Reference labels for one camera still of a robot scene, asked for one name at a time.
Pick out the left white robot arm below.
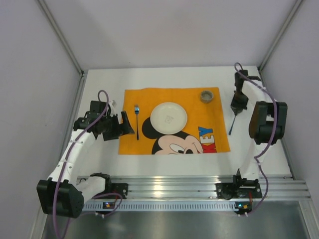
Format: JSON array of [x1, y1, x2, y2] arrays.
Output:
[[36, 101, 135, 218]]

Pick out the blue metallic fork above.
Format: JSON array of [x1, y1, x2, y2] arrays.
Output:
[[134, 104, 140, 140]]

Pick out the orange Mickey Mouse placemat cloth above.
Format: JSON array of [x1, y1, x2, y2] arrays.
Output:
[[119, 87, 230, 155]]

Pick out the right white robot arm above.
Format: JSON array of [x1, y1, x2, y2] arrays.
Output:
[[230, 69, 288, 180]]

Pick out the cream ceramic plate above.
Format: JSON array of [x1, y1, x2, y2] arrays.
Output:
[[150, 102, 188, 135]]

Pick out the left corner aluminium post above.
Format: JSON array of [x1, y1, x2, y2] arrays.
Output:
[[37, 0, 85, 75]]

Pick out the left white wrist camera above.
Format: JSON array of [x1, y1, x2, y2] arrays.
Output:
[[109, 100, 117, 111]]

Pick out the small speckled grey cup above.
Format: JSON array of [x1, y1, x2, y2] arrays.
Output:
[[200, 90, 214, 104]]

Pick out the blue metallic spoon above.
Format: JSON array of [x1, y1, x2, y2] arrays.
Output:
[[228, 114, 237, 135]]

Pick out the slotted grey cable duct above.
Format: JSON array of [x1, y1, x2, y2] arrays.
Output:
[[83, 200, 252, 212]]

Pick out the corner aluminium post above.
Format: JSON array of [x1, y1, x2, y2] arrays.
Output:
[[258, 0, 305, 73], [37, 0, 85, 75]]

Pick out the aluminium extrusion rail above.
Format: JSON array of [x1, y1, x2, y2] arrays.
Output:
[[77, 175, 311, 200]]

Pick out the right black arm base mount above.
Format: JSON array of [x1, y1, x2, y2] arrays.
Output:
[[215, 169, 263, 200]]

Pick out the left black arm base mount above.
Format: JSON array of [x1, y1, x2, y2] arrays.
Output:
[[93, 183, 129, 199]]

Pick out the right corner aluminium post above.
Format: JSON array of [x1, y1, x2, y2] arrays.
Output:
[[258, 0, 305, 73]]

